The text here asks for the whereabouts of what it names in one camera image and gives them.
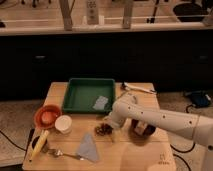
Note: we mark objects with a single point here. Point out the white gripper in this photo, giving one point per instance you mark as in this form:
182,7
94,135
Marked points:
115,121

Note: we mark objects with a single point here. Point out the dark grape bunch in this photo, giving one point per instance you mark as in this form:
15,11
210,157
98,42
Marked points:
103,129

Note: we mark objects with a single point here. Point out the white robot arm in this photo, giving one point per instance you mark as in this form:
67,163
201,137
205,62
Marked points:
190,126

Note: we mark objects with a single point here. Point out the grey cloth in tray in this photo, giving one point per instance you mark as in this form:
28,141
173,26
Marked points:
100,103

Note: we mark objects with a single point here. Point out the dark brown bowl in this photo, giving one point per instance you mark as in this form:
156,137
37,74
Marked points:
141,128

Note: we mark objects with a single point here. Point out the white brush utensil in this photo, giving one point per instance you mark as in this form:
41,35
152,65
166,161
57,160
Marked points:
128,86

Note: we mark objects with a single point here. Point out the green plastic tray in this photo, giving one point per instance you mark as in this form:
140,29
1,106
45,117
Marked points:
81,94

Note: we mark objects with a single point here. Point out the blue-grey cloth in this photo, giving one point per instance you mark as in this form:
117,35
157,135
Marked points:
87,148

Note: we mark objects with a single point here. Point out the white cup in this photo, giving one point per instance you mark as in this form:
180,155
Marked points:
63,124

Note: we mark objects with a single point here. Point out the orange bowl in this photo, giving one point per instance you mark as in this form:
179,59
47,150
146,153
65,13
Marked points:
46,116

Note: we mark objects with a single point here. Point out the silver fork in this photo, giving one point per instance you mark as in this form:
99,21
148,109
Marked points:
58,153

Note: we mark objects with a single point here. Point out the blue bag on floor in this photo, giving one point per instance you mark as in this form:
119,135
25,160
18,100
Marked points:
200,99

